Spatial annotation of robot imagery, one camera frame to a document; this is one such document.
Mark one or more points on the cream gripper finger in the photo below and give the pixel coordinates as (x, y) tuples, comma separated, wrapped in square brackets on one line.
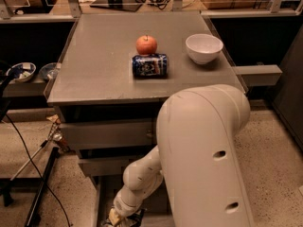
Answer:
[(115, 218)]

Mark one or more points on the grey drawer cabinet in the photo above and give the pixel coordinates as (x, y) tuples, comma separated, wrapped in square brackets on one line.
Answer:
[(96, 81)]

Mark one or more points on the open bottom grey drawer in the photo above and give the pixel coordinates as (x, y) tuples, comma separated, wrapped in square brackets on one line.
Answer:
[(155, 210)]

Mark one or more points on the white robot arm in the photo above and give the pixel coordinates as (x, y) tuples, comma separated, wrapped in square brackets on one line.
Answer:
[(195, 159)]

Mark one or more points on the black stand base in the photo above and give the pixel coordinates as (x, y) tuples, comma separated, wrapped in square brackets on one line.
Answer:
[(36, 185)]

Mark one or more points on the middle grey drawer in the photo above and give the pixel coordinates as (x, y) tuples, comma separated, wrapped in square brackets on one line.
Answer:
[(106, 166)]

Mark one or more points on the bowl with small items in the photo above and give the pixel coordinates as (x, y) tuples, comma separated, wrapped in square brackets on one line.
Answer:
[(22, 72)]

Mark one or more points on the clear glass bowl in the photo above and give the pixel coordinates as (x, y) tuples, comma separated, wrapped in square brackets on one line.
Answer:
[(49, 71)]

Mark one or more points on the black monitor stand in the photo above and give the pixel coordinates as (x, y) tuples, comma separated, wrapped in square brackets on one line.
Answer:
[(123, 5)]

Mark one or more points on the red apple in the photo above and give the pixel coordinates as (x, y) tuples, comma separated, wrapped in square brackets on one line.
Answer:
[(146, 45)]

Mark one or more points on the blue soda can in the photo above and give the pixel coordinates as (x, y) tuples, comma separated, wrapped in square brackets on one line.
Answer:
[(153, 65)]

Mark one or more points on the top grey drawer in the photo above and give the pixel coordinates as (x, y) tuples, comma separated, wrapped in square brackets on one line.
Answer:
[(109, 134)]

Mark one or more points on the white ceramic bowl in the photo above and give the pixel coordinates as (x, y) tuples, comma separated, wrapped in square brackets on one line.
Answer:
[(203, 48)]

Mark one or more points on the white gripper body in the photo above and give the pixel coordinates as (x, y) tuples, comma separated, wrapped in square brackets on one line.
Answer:
[(121, 206)]

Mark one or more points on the blue chip bag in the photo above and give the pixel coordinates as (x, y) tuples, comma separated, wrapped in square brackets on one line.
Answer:
[(134, 219)]

